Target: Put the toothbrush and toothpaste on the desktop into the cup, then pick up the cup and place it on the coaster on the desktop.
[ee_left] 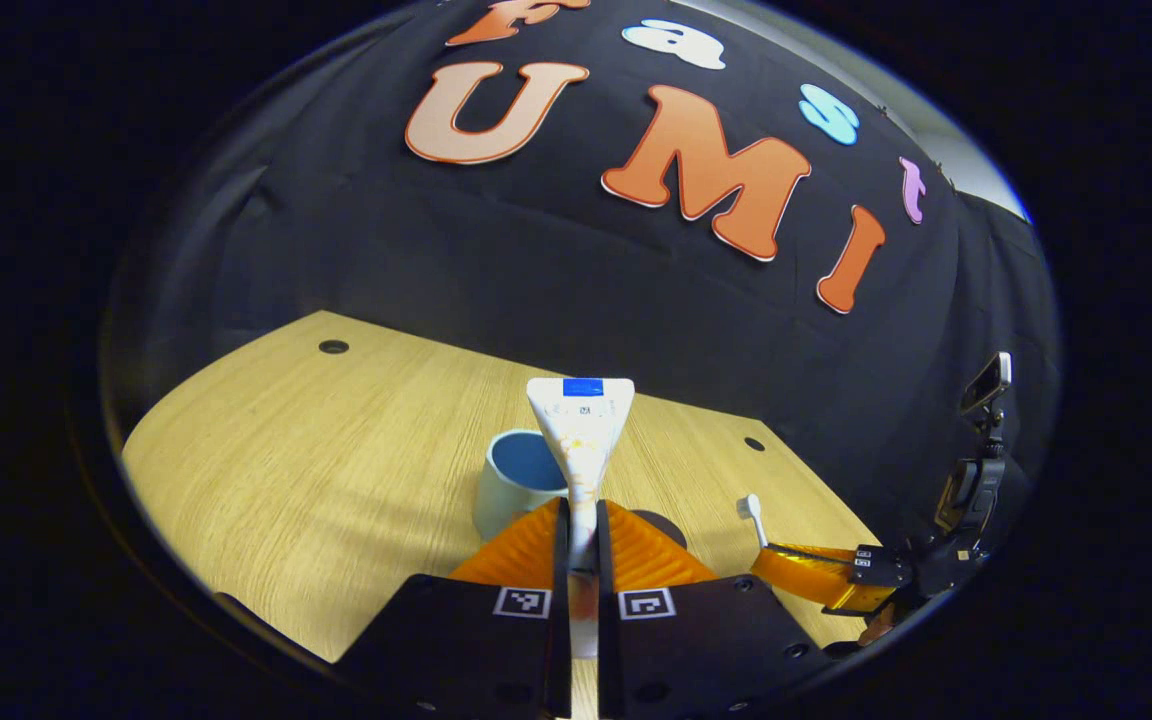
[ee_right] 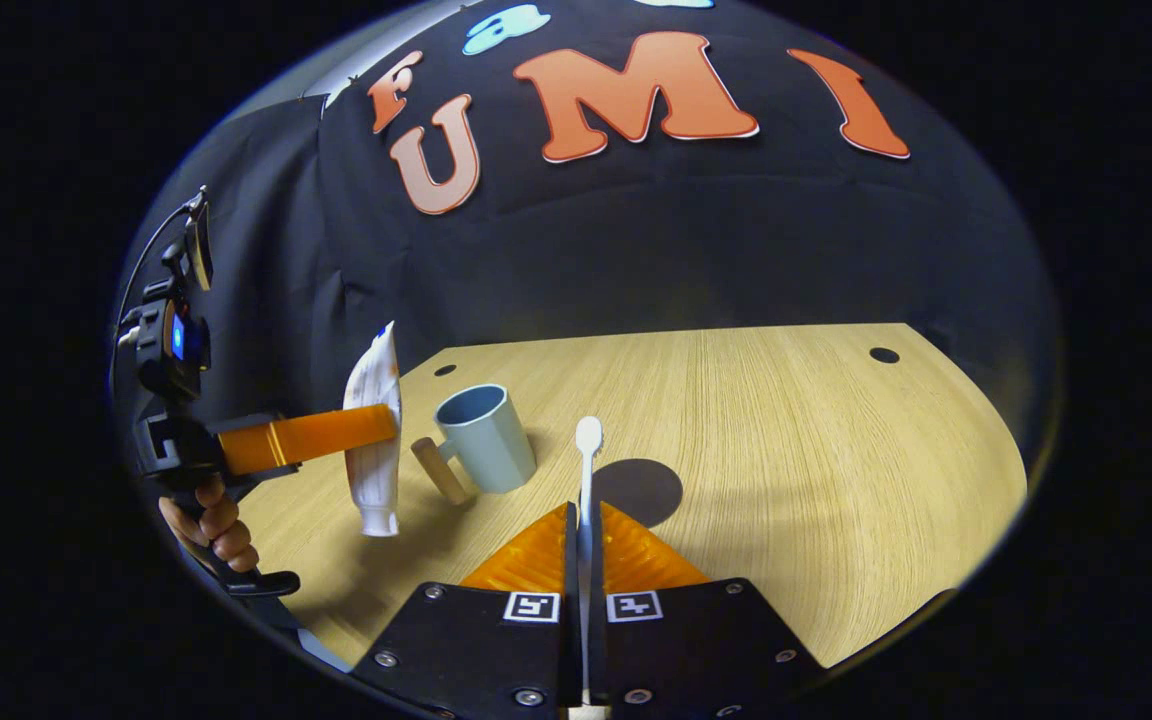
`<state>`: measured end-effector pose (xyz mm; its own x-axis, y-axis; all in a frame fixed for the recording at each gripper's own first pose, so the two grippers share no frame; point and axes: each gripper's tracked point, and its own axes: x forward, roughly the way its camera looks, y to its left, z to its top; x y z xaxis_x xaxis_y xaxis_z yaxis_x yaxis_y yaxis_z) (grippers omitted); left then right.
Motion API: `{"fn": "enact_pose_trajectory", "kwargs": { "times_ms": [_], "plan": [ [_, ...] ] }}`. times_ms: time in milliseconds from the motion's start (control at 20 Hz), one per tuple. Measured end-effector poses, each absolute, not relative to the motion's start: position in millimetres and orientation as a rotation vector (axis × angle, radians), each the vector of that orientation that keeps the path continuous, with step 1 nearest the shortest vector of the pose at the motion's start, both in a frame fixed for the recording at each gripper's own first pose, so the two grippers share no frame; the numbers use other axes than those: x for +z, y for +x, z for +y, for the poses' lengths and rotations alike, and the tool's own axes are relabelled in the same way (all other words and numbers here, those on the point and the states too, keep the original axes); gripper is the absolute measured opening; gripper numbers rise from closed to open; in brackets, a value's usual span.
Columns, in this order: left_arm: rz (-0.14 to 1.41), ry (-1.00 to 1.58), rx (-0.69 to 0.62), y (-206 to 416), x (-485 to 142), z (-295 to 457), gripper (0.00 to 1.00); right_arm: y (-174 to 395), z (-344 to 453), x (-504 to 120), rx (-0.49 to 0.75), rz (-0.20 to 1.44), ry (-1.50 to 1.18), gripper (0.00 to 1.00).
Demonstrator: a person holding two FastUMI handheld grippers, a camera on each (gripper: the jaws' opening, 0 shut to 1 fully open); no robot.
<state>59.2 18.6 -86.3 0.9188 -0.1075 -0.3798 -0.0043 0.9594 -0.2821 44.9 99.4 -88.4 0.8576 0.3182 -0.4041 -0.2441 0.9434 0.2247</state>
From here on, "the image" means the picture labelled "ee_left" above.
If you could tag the white toothpaste tube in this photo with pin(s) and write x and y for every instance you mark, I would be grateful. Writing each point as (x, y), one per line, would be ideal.
(581, 440)

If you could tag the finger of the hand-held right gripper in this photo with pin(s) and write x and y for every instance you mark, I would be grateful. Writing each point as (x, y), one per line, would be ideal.
(806, 575)
(881, 553)

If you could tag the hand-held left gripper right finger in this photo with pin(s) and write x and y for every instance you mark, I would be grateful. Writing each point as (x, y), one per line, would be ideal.
(606, 650)

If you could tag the dark round coaster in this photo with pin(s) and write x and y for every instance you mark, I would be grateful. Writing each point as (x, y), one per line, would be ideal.
(671, 528)

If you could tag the black backdrop cloth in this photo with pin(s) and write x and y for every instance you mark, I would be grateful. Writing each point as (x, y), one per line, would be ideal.
(536, 280)

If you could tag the pale cup with blue inside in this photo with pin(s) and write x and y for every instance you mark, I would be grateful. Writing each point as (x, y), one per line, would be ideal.
(501, 495)

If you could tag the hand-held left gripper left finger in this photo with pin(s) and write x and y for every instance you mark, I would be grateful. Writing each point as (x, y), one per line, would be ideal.
(562, 640)

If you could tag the white toothbrush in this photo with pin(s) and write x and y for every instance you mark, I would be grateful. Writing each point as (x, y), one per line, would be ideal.
(751, 505)

